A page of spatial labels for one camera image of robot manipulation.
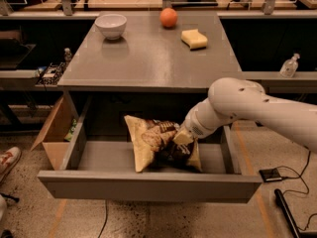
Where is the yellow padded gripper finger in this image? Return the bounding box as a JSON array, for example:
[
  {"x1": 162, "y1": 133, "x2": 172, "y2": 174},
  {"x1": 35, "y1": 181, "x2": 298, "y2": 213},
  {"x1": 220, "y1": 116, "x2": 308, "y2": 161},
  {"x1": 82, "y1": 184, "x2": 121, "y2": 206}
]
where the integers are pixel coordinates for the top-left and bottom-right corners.
[{"x1": 172, "y1": 127, "x2": 194, "y2": 145}]

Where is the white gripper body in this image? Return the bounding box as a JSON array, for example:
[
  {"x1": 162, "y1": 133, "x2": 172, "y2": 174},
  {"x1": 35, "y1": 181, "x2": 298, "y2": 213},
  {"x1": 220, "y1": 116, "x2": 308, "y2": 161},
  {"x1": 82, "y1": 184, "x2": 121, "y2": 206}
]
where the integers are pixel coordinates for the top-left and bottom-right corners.
[{"x1": 183, "y1": 98, "x2": 235, "y2": 139}]

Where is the brown chip bag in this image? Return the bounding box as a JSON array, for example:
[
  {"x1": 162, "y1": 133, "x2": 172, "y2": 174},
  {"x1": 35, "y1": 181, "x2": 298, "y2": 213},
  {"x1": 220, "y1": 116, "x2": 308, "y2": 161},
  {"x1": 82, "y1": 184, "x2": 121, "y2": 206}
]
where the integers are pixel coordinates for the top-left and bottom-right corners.
[{"x1": 124, "y1": 115, "x2": 202, "y2": 173}]

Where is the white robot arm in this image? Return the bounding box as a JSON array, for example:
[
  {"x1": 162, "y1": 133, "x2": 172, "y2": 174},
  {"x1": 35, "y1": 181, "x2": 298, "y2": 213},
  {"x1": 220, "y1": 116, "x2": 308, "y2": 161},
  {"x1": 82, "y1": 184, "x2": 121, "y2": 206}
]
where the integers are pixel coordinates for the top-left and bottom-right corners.
[{"x1": 181, "y1": 77, "x2": 317, "y2": 153}]

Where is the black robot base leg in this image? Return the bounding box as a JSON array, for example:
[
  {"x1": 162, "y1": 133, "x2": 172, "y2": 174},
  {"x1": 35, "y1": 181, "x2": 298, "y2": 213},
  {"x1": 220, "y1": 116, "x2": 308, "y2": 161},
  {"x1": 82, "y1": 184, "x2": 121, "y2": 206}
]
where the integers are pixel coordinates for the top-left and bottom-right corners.
[{"x1": 274, "y1": 189, "x2": 317, "y2": 238}]

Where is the grey counter cabinet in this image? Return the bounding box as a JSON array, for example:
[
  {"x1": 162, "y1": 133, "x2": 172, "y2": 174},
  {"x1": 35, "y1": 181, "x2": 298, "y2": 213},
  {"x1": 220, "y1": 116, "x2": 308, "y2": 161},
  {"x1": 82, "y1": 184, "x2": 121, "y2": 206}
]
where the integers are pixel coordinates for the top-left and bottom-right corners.
[{"x1": 58, "y1": 11, "x2": 244, "y2": 122}]

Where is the grey open drawer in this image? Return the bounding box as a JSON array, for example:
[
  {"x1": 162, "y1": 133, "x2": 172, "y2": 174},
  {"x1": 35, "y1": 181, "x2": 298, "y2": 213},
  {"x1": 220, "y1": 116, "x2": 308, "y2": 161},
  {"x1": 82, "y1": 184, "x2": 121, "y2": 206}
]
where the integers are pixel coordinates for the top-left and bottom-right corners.
[{"x1": 38, "y1": 96, "x2": 262, "y2": 203}]

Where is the yellow sponge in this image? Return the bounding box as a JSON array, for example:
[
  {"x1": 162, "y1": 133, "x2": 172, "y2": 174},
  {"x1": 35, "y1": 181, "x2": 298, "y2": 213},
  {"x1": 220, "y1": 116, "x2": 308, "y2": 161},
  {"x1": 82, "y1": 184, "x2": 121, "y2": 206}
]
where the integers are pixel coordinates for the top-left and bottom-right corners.
[{"x1": 181, "y1": 29, "x2": 208, "y2": 50}]

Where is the small black device on floor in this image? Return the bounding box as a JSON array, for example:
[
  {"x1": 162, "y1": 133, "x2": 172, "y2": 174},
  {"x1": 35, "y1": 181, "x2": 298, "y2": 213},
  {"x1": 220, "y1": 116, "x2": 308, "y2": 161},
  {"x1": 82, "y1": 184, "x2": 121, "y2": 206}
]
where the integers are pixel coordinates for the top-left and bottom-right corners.
[{"x1": 259, "y1": 169, "x2": 282, "y2": 182}]

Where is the clear sanitizer pump bottle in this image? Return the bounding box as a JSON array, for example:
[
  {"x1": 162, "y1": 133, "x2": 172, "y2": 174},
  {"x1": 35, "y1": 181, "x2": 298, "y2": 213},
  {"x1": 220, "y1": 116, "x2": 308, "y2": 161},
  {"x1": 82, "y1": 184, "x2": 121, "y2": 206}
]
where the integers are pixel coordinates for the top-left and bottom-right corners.
[{"x1": 279, "y1": 54, "x2": 300, "y2": 78}]

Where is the orange fruit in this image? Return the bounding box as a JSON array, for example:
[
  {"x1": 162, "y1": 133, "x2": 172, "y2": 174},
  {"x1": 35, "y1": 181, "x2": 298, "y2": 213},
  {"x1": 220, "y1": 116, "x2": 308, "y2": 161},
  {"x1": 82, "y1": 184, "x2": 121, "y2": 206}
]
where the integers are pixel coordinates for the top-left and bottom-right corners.
[{"x1": 159, "y1": 8, "x2": 177, "y2": 28}]

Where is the green packet in box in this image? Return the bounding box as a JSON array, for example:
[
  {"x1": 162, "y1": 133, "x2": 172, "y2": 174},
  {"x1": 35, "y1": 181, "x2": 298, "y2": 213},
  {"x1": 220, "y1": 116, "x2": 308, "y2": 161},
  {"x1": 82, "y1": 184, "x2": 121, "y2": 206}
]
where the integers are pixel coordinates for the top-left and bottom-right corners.
[{"x1": 64, "y1": 119, "x2": 77, "y2": 142}]

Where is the cardboard box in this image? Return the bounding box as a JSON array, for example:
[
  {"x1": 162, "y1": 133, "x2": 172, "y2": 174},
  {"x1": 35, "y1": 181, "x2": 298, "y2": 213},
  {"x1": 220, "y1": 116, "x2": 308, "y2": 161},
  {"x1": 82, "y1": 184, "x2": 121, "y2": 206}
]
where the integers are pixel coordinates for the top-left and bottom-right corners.
[{"x1": 31, "y1": 96, "x2": 73, "y2": 170}]

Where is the white ceramic bowl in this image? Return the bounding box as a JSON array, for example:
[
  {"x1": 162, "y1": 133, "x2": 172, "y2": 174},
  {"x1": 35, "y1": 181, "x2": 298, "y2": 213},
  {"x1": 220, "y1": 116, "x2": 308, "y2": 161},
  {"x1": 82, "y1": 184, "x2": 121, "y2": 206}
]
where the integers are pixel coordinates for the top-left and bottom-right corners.
[{"x1": 95, "y1": 14, "x2": 127, "y2": 40}]

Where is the small clear bottle on shelf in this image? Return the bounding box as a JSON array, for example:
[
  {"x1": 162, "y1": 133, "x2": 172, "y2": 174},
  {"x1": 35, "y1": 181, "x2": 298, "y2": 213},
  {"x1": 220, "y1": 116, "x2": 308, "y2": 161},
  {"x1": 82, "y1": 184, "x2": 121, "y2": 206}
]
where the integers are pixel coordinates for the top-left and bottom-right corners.
[{"x1": 64, "y1": 48, "x2": 72, "y2": 63}]

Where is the white and orange sneaker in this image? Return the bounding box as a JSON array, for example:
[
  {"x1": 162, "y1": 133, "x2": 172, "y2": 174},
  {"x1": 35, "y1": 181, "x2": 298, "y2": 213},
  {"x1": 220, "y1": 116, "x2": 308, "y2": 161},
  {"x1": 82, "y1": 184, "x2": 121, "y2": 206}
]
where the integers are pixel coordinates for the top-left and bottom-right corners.
[{"x1": 0, "y1": 147, "x2": 21, "y2": 182}]

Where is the black cable under drawer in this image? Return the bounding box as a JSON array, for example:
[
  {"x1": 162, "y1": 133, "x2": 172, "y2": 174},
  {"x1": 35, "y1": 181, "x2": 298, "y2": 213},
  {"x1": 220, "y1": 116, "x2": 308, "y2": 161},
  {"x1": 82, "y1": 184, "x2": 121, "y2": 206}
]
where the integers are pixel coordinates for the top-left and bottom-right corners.
[{"x1": 97, "y1": 200, "x2": 110, "y2": 238}]

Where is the black cable on floor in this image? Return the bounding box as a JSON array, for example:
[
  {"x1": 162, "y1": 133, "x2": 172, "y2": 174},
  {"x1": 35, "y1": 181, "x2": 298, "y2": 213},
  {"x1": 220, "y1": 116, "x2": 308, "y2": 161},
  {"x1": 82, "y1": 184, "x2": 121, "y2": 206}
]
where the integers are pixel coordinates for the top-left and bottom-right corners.
[{"x1": 275, "y1": 151, "x2": 317, "y2": 232}]

